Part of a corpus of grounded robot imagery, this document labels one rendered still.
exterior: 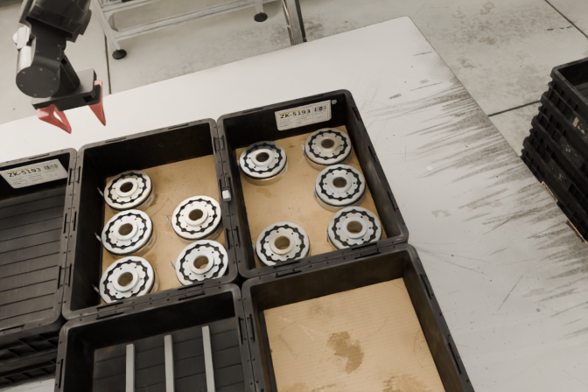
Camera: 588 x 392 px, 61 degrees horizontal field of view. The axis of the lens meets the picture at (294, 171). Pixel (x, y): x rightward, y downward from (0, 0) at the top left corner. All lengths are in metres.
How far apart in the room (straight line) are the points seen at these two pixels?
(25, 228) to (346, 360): 0.73
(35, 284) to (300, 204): 0.55
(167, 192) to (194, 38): 1.93
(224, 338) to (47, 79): 0.51
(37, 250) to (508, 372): 0.96
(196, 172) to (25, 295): 0.41
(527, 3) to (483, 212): 2.06
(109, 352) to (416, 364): 0.53
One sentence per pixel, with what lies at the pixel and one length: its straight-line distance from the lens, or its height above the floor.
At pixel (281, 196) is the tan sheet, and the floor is 0.83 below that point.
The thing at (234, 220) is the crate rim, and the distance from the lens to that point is 0.91.
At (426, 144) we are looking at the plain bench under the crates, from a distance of 1.31.
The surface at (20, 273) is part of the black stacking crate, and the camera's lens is 1.15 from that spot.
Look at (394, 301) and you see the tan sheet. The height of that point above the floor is 0.83.
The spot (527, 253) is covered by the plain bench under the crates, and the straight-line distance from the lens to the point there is 1.18.
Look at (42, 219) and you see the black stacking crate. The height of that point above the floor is 0.83.
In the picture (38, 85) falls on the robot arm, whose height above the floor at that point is 1.23.
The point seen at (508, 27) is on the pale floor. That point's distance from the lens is 2.94.
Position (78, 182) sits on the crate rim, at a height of 0.93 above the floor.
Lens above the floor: 1.68
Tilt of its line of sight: 51 degrees down
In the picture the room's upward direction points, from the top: 9 degrees counter-clockwise
